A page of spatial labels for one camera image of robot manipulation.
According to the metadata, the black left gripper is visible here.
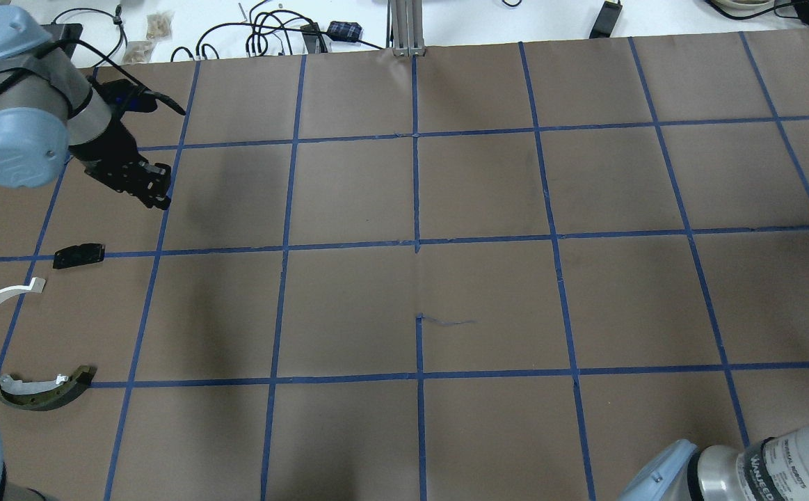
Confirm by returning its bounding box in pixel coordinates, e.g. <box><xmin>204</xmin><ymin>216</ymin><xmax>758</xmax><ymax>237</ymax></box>
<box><xmin>70</xmin><ymin>116</ymin><xmax>173</xmax><ymax>212</ymax></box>

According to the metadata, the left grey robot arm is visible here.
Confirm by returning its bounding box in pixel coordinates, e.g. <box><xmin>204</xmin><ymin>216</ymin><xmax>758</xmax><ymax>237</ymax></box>
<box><xmin>0</xmin><ymin>4</ymin><xmax>185</xmax><ymax>500</ymax></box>

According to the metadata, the black flat metal plate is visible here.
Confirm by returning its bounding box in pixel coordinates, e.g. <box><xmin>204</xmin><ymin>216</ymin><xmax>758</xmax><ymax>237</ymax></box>
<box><xmin>52</xmin><ymin>242</ymin><xmax>106</xmax><ymax>270</ymax></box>

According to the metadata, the black box on table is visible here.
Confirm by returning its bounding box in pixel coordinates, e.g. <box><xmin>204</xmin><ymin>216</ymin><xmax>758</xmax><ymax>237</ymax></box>
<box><xmin>41</xmin><ymin>23</ymin><xmax>83</xmax><ymax>58</ymax></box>

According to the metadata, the olive curved brake shoe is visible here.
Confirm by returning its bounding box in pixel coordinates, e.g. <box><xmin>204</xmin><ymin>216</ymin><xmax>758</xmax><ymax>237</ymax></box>
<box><xmin>0</xmin><ymin>365</ymin><xmax>97</xmax><ymax>412</ymax></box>

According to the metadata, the small dark blue device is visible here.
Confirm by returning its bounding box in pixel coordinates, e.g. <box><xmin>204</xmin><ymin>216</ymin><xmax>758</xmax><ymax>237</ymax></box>
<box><xmin>326</xmin><ymin>20</ymin><xmax>363</xmax><ymax>42</ymax></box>

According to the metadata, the brown paper table mat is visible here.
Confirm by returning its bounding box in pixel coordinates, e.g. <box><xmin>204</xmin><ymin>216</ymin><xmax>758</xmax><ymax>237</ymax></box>
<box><xmin>0</xmin><ymin>29</ymin><xmax>809</xmax><ymax>500</ymax></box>

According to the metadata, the black power adapter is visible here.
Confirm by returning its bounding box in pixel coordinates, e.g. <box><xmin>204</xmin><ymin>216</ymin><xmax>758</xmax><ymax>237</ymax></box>
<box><xmin>588</xmin><ymin>1</ymin><xmax>623</xmax><ymax>39</ymax></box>

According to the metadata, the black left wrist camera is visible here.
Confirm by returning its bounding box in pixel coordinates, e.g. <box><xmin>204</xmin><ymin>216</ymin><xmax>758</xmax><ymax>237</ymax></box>
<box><xmin>89</xmin><ymin>77</ymin><xmax>186</xmax><ymax>118</ymax></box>

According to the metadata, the black cables bundle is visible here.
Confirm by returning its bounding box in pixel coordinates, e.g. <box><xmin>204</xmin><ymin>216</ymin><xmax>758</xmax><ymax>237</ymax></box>
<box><xmin>53</xmin><ymin>0</ymin><xmax>384</xmax><ymax>67</ymax></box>

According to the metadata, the aluminium extrusion post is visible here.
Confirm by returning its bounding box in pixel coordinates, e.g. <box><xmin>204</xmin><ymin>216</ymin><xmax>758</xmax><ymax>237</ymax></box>
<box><xmin>386</xmin><ymin>0</ymin><xmax>426</xmax><ymax>57</ymax></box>

